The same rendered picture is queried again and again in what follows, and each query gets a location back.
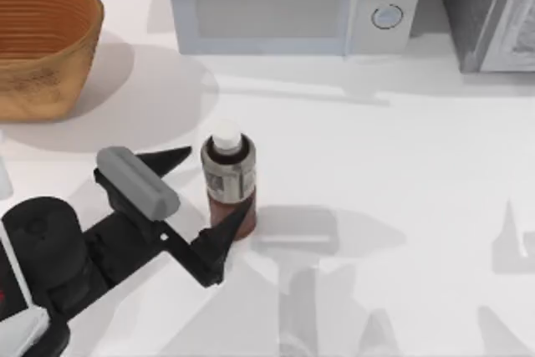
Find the pale grey rounded box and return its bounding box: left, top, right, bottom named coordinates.
left=95, top=146, right=182, bottom=222

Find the brown bottle with white cap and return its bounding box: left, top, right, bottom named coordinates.
left=200, top=119, right=258, bottom=242

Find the brown woven basket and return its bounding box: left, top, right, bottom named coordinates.
left=0, top=0, right=105, bottom=124

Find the pale microwave oven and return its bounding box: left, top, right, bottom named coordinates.
left=161, top=0, right=430, bottom=58

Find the round microwave knob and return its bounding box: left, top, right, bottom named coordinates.
left=370, top=3, right=405, bottom=32

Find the pale microwave door handle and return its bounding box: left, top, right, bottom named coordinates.
left=345, top=0, right=363, bottom=58

